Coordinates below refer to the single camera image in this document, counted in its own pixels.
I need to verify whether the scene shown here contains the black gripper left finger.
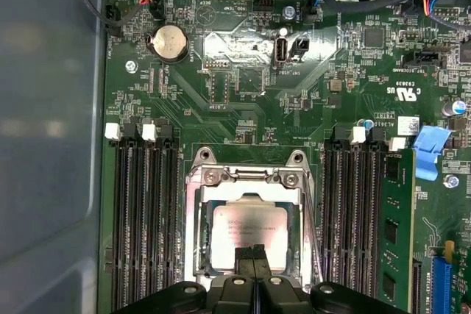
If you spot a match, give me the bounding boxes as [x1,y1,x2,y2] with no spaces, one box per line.
[121,246,255,314]

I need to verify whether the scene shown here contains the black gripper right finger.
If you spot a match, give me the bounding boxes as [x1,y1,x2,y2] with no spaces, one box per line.
[254,244,404,314]

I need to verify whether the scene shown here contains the metal locking lever wire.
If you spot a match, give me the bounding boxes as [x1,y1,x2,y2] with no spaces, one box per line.
[302,176,325,284]

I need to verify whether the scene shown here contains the silver CPU green rim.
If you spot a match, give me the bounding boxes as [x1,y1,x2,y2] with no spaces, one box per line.
[208,199,295,271]

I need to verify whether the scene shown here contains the CPU socket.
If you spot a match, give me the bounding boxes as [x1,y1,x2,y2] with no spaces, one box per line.
[183,146,325,285]

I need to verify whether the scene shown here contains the blue expansion slot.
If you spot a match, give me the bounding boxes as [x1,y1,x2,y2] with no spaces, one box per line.
[430,254,456,314]

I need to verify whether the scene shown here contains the green RAM stick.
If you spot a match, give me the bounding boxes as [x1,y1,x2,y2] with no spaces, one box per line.
[378,148,419,310]

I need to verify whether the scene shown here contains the green motherboard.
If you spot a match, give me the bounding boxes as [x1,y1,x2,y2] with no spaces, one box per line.
[97,0,471,314]

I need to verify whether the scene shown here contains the white barcode sticker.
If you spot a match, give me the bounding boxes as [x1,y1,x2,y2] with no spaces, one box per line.
[397,115,420,133]

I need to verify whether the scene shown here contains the internal USB port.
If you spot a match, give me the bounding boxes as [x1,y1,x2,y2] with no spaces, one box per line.
[274,36,290,71]

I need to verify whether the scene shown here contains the silver coin battery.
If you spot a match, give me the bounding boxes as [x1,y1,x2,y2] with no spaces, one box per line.
[146,24,189,62]

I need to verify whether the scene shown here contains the black square chip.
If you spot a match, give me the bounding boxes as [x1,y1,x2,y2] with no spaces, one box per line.
[363,27,385,49]

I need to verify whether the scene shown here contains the fan connector coloured wires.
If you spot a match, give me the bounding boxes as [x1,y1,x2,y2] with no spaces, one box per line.
[138,0,166,21]
[411,0,442,17]

